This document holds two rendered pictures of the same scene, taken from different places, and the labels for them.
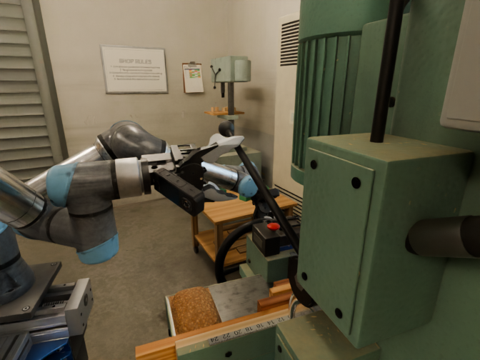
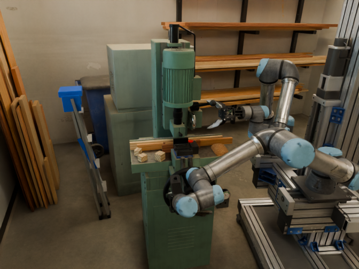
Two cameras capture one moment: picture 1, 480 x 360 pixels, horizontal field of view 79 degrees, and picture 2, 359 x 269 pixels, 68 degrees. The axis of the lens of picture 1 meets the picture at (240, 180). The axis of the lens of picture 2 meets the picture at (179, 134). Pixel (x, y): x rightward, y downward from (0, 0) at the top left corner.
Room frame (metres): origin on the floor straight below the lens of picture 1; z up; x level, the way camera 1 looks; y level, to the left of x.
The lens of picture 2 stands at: (1.97, 0.05, 1.66)
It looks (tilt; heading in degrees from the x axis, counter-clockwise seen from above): 24 degrees down; 188
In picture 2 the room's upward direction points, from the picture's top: 1 degrees clockwise
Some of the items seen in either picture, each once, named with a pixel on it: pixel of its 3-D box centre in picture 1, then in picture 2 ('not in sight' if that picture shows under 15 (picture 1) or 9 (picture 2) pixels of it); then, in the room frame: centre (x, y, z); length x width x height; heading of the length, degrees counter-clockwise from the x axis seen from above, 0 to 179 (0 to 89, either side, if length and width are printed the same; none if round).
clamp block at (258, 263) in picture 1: (280, 256); (185, 159); (0.66, -0.11, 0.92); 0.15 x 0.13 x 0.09; 110
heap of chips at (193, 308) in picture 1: (194, 306); (220, 147); (0.47, 0.09, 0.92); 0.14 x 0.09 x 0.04; 20
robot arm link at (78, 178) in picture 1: (86, 184); (257, 112); (0.50, 0.28, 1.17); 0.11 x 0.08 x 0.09; 110
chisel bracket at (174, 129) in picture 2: not in sight; (177, 129); (0.46, -0.18, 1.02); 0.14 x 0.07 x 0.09; 20
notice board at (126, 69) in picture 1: (136, 70); not in sight; (3.23, 1.08, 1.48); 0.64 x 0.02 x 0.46; 118
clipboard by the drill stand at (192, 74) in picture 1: (193, 77); not in sight; (3.50, 0.53, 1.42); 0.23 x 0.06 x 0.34; 118
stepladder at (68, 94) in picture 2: not in sight; (87, 156); (0.15, -0.98, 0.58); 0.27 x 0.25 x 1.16; 116
